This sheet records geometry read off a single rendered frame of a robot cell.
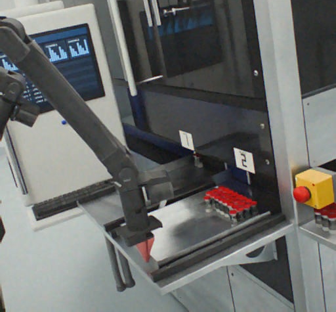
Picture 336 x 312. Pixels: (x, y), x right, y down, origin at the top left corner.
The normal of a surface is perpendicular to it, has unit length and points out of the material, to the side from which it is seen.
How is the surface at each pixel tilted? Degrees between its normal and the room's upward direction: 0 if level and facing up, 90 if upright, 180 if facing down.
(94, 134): 95
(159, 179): 96
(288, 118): 90
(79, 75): 90
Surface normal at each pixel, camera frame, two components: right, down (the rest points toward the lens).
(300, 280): -0.87, 0.30
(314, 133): 0.45, 0.18
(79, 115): 0.22, 0.32
